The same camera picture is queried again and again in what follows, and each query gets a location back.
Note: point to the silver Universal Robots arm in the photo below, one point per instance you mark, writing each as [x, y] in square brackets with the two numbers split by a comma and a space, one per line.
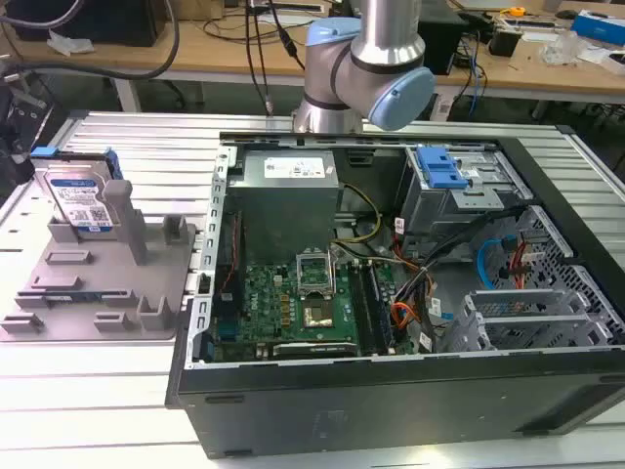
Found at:
[342, 63]

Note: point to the grey plastic parts rack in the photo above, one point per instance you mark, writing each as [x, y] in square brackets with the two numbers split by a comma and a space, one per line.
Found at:
[97, 288]

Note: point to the silver drive bay cage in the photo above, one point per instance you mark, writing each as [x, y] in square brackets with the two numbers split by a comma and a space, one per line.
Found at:
[464, 195]

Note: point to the wooden desk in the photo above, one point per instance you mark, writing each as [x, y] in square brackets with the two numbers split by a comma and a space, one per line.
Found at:
[312, 54]

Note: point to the blue cardboard box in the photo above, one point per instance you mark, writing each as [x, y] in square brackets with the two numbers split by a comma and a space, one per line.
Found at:
[598, 27]

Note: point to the black equipment at edge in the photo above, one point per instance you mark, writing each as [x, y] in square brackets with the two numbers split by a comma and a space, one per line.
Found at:
[22, 112]

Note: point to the green motherboard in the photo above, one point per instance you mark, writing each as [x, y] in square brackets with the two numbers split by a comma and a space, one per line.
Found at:
[298, 308]

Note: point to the RAM stick in rack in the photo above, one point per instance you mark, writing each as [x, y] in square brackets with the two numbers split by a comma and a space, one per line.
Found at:
[58, 296]

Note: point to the black open PC case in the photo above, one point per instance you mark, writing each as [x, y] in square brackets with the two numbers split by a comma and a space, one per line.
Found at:
[390, 371]

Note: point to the open CPU socket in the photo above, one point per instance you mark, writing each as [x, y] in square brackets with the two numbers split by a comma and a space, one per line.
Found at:
[320, 315]

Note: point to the black expansion slot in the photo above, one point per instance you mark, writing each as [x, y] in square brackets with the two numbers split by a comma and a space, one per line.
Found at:
[312, 349]

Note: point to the hard disk in blue carrier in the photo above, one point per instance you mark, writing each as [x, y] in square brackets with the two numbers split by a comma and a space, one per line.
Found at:
[78, 193]

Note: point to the black box on desk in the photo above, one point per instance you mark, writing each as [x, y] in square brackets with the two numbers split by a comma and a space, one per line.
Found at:
[505, 41]

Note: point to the grey power supply unit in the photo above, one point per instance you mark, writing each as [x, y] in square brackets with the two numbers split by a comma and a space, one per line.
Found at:
[285, 205]

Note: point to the black RAM slot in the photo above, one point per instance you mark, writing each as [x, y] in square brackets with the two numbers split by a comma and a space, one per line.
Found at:
[373, 308]

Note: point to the blue drive bay latch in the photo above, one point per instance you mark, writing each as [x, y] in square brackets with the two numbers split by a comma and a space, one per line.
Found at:
[439, 168]

